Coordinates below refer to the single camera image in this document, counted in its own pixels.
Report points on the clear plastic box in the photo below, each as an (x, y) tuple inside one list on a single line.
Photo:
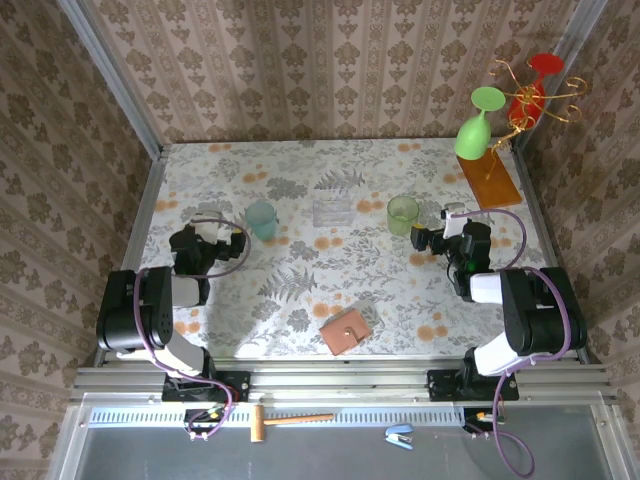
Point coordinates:
[(331, 214)]

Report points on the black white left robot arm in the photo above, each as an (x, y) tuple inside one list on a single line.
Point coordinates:
[(125, 320)]

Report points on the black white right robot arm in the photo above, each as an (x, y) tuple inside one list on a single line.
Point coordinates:
[(545, 320)]

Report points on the teal plastic cup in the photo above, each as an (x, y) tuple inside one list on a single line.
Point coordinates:
[(262, 225)]

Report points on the green plastic cup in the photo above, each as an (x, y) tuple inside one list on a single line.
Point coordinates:
[(402, 217)]

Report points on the green plastic wine glass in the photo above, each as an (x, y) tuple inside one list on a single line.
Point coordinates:
[(470, 137)]

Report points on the floral print tablecloth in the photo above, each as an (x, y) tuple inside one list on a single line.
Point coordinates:
[(300, 165)]

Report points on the black power connector block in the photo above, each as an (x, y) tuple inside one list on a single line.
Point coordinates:
[(200, 422), (477, 420)]

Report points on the wooden mallet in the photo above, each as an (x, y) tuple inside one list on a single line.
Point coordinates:
[(258, 424)]

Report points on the red plastic wine glass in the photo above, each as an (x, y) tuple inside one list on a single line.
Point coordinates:
[(546, 64)]

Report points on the blue stapler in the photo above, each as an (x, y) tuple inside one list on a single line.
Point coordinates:
[(400, 431)]

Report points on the grey metal shelf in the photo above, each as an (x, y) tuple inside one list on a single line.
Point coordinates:
[(325, 460)]

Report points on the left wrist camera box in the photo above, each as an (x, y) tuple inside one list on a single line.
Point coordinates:
[(210, 227)]

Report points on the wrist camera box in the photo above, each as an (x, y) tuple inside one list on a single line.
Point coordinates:
[(210, 227), (452, 220)]

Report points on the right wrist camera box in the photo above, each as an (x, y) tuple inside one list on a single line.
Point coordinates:
[(452, 220)]

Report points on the aluminium extrusion frame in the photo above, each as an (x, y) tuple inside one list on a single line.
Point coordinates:
[(340, 380)]

